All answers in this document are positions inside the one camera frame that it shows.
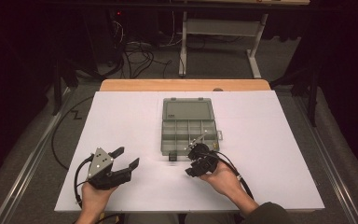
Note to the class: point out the person's right hand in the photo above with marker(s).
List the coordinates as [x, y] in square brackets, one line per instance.
[227, 183]

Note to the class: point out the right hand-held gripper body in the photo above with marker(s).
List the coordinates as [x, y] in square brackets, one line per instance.
[203, 161]

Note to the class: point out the white table cover sheet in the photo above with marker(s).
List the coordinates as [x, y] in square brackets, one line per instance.
[261, 155]

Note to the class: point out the black metal stand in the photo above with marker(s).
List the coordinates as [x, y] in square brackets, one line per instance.
[312, 99]
[57, 90]

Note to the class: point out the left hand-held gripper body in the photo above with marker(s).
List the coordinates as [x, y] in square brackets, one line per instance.
[101, 168]

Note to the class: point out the grey transparent compartment box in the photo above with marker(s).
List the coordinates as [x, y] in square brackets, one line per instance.
[186, 133]

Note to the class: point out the metal floor rail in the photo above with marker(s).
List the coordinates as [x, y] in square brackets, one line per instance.
[28, 161]
[329, 168]

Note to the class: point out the white metal desk frame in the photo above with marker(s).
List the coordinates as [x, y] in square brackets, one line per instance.
[220, 28]

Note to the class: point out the person's left hand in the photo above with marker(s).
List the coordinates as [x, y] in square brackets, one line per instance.
[94, 199]

